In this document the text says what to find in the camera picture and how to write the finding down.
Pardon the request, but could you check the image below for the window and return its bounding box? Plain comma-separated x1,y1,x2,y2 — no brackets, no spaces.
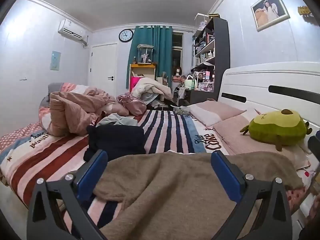
172,31,184,73

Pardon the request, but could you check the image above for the dark bookshelf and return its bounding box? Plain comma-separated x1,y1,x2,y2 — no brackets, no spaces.
191,17,230,100

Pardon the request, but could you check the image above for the framed wall photo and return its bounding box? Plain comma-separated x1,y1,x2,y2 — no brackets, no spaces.
250,0,291,32

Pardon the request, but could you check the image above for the small wall poster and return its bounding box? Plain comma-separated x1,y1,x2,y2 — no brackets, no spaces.
50,51,61,70

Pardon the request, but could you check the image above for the light grey garment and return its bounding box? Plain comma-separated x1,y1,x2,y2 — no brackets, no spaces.
96,113,138,128

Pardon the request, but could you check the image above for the pink pillow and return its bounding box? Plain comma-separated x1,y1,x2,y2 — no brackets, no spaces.
189,100,247,128
212,114,312,170

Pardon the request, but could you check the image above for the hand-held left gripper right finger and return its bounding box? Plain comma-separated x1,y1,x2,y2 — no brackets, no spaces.
211,151,293,240

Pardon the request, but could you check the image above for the yellow cabinet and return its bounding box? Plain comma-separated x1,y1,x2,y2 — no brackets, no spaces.
129,63,157,93

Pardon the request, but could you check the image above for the red polka dot bedsheet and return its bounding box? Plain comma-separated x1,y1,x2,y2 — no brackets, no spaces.
0,124,42,155

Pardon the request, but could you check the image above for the black garment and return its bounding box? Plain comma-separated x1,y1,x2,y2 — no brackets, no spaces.
83,124,147,162

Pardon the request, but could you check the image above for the pink striped quilt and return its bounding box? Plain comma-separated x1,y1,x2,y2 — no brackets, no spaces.
39,82,129,137

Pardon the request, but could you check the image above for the yellow guitar headstock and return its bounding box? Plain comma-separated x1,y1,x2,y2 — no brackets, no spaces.
297,6,312,17

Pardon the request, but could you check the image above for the green avocado plush toy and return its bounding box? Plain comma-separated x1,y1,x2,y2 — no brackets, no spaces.
240,109,313,152

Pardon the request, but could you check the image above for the pink polka dot bedsheet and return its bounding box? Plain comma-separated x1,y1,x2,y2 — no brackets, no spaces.
285,166,318,213

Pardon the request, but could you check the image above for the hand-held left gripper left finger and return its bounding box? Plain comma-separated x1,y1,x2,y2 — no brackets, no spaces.
26,149,108,240

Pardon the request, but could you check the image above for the dark desk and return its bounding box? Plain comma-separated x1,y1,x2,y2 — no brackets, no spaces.
179,87,218,105

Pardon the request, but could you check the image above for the white bed headboard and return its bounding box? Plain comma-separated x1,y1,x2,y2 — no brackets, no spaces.
217,61,320,155

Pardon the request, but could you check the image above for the teal curtain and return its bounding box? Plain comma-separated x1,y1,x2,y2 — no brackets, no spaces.
127,25,174,95

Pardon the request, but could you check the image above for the clear display box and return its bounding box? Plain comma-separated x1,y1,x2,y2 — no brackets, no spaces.
194,13,209,29

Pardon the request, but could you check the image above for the white door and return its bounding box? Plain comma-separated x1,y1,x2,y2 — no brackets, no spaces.
89,44,118,96

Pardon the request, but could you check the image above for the pink satin bag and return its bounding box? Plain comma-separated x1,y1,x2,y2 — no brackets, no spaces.
117,92,147,117

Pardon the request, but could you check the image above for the beige clothes pile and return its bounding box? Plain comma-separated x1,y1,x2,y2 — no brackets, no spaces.
132,77,173,103

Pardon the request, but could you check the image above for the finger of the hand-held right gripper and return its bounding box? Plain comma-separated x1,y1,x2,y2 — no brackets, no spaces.
307,130,320,155

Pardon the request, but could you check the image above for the white air conditioner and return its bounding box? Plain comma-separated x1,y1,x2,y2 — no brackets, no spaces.
58,19,88,41

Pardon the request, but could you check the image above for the pink shopping bag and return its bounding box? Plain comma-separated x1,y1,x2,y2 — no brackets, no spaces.
129,76,140,93

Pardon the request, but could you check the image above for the clear plastic bag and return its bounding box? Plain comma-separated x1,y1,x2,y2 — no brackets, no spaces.
172,106,192,115

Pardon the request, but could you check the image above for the round wall clock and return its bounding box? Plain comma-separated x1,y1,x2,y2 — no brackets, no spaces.
118,29,134,43

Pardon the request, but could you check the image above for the striped printed blanket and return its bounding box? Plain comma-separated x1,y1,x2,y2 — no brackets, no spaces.
0,109,240,233

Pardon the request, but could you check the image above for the glass display case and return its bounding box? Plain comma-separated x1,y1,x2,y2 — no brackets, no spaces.
136,44,155,64

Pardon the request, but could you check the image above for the tan fleece garment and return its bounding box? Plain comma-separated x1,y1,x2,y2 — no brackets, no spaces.
93,152,304,240

